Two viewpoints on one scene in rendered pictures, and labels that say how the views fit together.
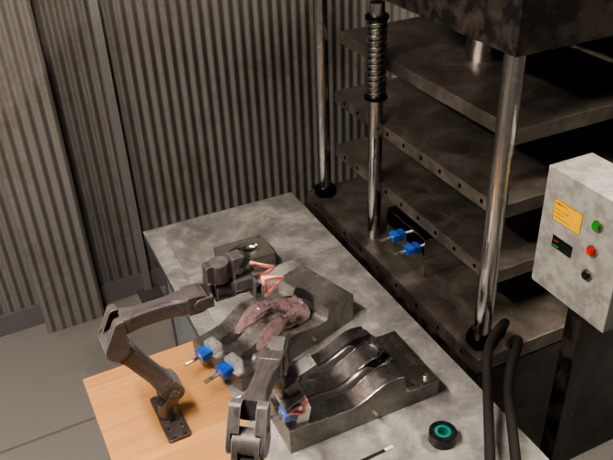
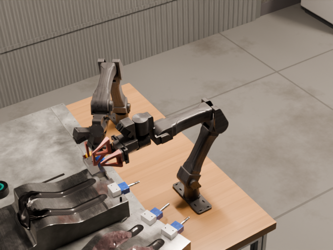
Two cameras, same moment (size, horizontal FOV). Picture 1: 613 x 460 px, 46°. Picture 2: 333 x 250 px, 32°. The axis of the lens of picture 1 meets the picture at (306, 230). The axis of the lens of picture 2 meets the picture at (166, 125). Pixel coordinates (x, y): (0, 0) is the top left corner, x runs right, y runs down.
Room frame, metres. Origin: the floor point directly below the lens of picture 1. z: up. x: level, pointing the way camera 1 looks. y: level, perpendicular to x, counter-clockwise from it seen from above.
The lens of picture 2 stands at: (3.26, 0.22, 2.51)
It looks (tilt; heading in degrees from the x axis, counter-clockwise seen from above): 38 degrees down; 176
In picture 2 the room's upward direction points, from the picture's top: 3 degrees counter-clockwise
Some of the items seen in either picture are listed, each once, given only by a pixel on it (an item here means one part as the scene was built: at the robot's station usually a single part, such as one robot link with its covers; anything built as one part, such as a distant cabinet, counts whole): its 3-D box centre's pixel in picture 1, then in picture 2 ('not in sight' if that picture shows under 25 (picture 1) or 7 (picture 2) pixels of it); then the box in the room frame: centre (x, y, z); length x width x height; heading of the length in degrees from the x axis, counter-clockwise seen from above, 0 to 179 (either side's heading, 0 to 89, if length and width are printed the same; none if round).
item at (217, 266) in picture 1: (209, 281); (149, 128); (1.63, 0.28, 1.24); 0.12 x 0.09 x 0.12; 116
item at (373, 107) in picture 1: (374, 168); not in sight; (2.53, -0.28, 1.10); 0.05 x 0.05 x 1.30
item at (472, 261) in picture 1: (480, 182); not in sight; (2.53, -0.71, 1.02); 1.10 x 0.74 x 0.05; 24
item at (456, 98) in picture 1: (494, 60); not in sight; (2.54, -0.71, 1.52); 1.10 x 0.70 x 0.05; 24
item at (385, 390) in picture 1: (347, 378); (57, 208); (1.61, -0.10, 0.87); 0.50 x 0.26 x 0.14; 114
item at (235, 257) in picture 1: (241, 268); (125, 135); (1.67, 0.19, 1.25); 0.07 x 0.06 x 0.11; 26
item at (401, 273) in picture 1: (464, 238); not in sight; (2.51, -0.66, 0.76); 1.30 x 0.84 x 0.06; 24
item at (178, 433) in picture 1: (168, 408); (192, 190); (1.55, 0.44, 0.84); 0.20 x 0.07 x 0.08; 26
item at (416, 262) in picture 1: (457, 225); not in sight; (2.43, -0.61, 0.87); 0.50 x 0.27 x 0.17; 114
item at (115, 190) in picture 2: not in sight; (125, 187); (1.55, 0.17, 0.89); 0.13 x 0.05 x 0.05; 115
